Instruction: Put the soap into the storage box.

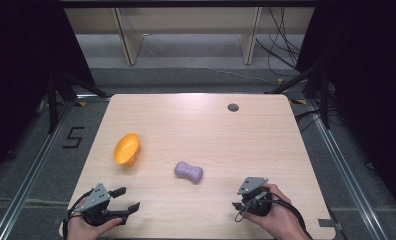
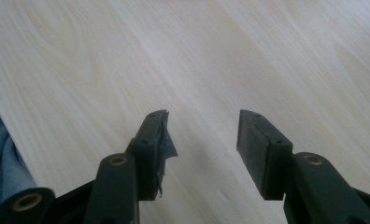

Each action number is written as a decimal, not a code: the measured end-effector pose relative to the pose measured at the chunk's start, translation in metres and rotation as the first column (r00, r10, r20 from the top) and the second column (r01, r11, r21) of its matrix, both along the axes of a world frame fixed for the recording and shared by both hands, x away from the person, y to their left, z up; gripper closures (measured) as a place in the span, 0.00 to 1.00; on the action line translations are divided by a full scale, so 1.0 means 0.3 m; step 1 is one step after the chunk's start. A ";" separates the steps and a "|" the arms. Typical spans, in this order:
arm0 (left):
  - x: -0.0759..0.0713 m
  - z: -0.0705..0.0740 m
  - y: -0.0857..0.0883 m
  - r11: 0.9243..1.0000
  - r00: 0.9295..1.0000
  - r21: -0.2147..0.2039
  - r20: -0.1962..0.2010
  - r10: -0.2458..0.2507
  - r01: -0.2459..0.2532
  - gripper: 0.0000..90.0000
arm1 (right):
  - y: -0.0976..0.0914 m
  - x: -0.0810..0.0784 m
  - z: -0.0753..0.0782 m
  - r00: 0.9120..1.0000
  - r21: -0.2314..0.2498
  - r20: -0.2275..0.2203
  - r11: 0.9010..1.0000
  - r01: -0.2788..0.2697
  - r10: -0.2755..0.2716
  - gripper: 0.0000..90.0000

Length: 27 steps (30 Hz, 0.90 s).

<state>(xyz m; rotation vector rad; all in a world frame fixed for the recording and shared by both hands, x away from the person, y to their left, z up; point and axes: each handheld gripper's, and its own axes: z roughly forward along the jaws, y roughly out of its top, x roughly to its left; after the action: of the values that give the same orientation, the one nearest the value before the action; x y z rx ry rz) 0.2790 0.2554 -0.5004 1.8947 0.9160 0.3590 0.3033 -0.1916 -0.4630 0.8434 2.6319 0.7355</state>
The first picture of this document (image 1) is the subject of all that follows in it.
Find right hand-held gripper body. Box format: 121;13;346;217
236;176;274;217

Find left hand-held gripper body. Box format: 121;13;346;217
74;182;129;228

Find person's left hand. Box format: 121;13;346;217
66;214;124;240

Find person's right hand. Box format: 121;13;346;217
243;182;311;240

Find orange soap dish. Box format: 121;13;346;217
113;132;142;168

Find purple soap bar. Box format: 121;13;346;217
173;161;205;185

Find black metal stand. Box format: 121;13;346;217
46;70;111;135
265;58;333;130

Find black curtain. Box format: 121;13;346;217
0;0;96;183
295;0;396;223

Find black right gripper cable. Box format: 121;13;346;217
233;198;316;240

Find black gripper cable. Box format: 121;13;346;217
61;189;94;240
233;198;316;240

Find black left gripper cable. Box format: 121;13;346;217
61;189;94;240

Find aluminium floor rail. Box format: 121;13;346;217
0;99;74;240
306;99;390;240

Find grey table corner bracket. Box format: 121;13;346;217
317;217;344;232

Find black floor cables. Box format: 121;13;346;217
293;107;346;134

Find bundle of black cables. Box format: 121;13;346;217
255;6;303;78

